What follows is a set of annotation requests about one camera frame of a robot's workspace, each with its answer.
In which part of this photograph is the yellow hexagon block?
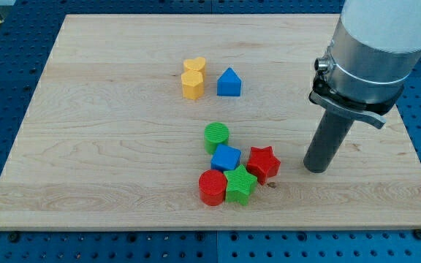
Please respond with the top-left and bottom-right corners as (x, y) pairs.
(181, 70), (204, 100)

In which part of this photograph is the red cylinder block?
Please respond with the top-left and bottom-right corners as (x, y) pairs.
(198, 169), (227, 206)

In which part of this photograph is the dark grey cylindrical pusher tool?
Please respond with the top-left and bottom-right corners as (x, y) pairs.
(303, 111), (354, 173)

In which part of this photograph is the wooden board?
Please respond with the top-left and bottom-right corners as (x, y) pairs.
(0, 15), (421, 231)

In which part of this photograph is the green star block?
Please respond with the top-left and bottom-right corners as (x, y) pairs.
(224, 164), (257, 206)

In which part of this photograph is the blue cube block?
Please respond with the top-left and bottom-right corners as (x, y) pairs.
(210, 144), (241, 172)

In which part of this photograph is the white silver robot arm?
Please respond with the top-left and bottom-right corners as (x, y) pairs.
(309, 0), (421, 129)

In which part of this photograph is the blue triangle block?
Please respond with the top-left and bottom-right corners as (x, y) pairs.
(216, 67), (242, 96)

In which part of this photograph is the yellow heart block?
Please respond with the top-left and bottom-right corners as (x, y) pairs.
(183, 56), (206, 78)

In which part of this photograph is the green cylinder block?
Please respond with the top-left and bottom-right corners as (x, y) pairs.
(204, 122), (230, 155)

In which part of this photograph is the red star block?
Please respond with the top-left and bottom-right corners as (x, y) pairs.
(246, 146), (281, 185)

